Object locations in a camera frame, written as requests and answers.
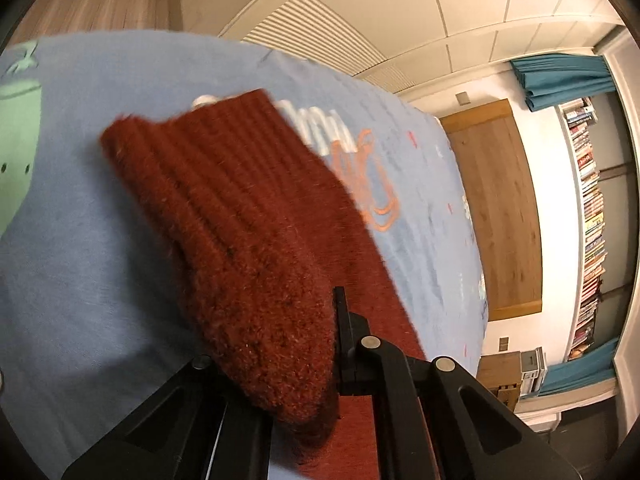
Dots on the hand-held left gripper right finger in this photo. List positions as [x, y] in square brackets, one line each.
[342, 340]

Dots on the dark red knit garment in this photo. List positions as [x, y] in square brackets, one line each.
[240, 240]

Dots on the wooden door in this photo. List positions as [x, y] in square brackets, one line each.
[500, 210]

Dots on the small white cloth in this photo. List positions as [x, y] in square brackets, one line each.
[205, 101]

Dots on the row of books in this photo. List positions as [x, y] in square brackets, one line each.
[590, 210]

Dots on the teal curtain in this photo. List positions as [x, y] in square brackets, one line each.
[560, 77]
[580, 370]

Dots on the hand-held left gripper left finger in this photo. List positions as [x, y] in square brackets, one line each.
[200, 400]

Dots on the grey wall socket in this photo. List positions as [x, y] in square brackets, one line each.
[503, 344]

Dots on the white panelled wardrobe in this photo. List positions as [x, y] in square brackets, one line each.
[425, 5]

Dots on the blue printed blanket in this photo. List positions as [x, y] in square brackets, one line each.
[75, 260]

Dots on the grey wall switch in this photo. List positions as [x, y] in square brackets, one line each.
[463, 98]

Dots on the wooden nightstand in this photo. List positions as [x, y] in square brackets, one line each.
[500, 377]

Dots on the small white box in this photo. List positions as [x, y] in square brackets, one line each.
[532, 367]

